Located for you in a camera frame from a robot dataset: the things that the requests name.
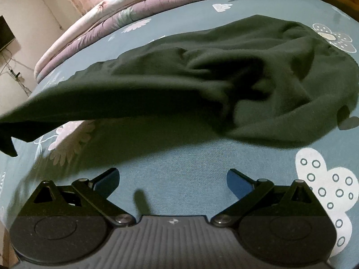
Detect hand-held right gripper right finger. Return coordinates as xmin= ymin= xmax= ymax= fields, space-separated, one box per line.
xmin=211 ymin=169 xmax=329 ymax=227

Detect purple floral folded quilt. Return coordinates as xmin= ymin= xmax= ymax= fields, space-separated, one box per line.
xmin=36 ymin=0 xmax=239 ymax=82

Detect wall cables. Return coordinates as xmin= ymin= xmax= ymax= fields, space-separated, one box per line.
xmin=0 ymin=49 xmax=33 ymax=94

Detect black television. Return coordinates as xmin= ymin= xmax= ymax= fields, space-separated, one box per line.
xmin=0 ymin=15 xmax=16 ymax=52

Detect bed with teal floral sheet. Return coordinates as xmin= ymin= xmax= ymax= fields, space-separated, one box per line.
xmin=0 ymin=0 xmax=359 ymax=269

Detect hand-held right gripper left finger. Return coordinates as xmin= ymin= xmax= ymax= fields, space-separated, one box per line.
xmin=25 ymin=167 xmax=134 ymax=227

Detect dark green pants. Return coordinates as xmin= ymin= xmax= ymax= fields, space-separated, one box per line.
xmin=0 ymin=15 xmax=359 ymax=157

